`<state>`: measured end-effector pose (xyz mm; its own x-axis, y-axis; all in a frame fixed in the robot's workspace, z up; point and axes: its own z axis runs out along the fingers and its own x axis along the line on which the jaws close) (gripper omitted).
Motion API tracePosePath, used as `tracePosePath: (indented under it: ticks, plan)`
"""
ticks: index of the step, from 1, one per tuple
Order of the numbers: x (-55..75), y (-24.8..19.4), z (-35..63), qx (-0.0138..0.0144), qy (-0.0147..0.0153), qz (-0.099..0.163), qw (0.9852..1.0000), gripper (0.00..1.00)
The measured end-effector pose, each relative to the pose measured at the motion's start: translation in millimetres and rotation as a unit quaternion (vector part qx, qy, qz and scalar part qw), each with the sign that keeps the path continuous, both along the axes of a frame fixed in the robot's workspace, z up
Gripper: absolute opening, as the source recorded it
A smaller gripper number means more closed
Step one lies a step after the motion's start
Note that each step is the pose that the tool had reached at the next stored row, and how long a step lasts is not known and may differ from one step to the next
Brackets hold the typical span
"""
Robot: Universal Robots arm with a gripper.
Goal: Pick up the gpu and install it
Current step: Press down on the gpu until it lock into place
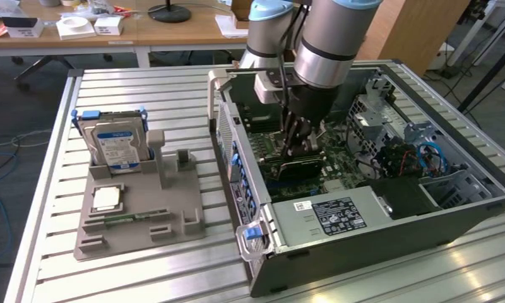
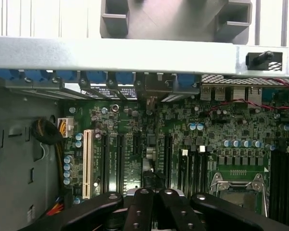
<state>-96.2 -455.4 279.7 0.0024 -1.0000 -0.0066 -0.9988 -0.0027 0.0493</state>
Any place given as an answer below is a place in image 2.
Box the open PC case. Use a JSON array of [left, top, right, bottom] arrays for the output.
[[0, 35, 289, 231]]

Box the CPU socket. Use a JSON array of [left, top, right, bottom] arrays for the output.
[[209, 171, 271, 218]]

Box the black yellow power cable bundle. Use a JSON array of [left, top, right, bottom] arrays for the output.
[[30, 116, 66, 186]]

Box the white expansion slot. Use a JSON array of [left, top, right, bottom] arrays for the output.
[[83, 129, 94, 200]]

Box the blue slot latch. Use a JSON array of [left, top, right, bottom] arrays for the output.
[[115, 72, 135, 85], [0, 69, 18, 82], [177, 73, 200, 89], [56, 70, 81, 82], [24, 69, 50, 82], [86, 71, 109, 84]]

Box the black case lock plunger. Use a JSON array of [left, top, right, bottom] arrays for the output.
[[245, 50, 284, 72]]

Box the red black twisted wire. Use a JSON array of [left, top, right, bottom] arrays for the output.
[[202, 77, 289, 116]]

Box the white power connector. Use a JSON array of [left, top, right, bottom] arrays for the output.
[[57, 117, 75, 138]]

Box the grey parts rack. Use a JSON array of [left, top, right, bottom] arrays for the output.
[[100, 0, 253, 45]]

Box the long expansion slot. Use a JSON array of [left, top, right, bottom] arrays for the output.
[[117, 134, 125, 193], [167, 134, 173, 191], [101, 133, 109, 193]]

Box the red yellow wire bundle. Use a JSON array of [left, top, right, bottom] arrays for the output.
[[47, 196, 66, 217]]

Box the green motherboard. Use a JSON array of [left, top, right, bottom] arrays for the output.
[[59, 96, 289, 231]]

